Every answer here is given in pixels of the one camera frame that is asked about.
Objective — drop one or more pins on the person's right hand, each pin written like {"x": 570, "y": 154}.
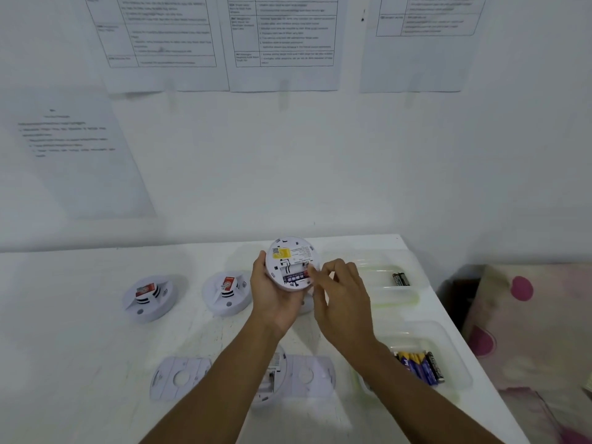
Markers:
{"x": 347, "y": 309}

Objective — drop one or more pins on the person's left hand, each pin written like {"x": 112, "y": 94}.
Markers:
{"x": 270, "y": 305}

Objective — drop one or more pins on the person's left thumb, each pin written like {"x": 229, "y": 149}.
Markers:
{"x": 260, "y": 268}

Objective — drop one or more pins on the person's right thumb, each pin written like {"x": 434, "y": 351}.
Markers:
{"x": 316, "y": 278}

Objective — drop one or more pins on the white smoke detector yellow label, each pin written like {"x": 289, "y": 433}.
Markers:
{"x": 289, "y": 256}

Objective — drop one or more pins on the person's right forearm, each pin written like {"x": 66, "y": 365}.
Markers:
{"x": 416, "y": 402}

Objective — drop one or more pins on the person's left forearm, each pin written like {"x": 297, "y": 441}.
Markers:
{"x": 217, "y": 393}

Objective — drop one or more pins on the blue battery in detector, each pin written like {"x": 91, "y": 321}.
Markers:
{"x": 296, "y": 276}

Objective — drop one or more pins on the white smoke detector red sticker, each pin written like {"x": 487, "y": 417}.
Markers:
{"x": 148, "y": 300}
{"x": 225, "y": 294}

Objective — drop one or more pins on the small clear plastic tray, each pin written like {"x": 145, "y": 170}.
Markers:
{"x": 384, "y": 291}

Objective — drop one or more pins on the black battery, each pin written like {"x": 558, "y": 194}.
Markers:
{"x": 404, "y": 278}
{"x": 397, "y": 279}
{"x": 435, "y": 366}

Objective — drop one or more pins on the white round mounting plate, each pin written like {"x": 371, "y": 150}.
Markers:
{"x": 311, "y": 375}
{"x": 180, "y": 378}

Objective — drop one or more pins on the blue gold battery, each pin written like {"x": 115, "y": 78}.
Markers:
{"x": 404, "y": 360}
{"x": 426, "y": 368}
{"x": 416, "y": 365}

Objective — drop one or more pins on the large clear plastic tray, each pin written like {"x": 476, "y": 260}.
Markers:
{"x": 444, "y": 346}

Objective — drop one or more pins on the printed text paper sheet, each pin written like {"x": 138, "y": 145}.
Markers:
{"x": 69, "y": 152}

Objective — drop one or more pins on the printed table paper sheet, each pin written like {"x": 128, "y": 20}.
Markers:
{"x": 157, "y": 41}
{"x": 284, "y": 41}
{"x": 416, "y": 46}

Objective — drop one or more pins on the pink spotted cream bedding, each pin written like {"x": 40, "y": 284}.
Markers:
{"x": 536, "y": 337}

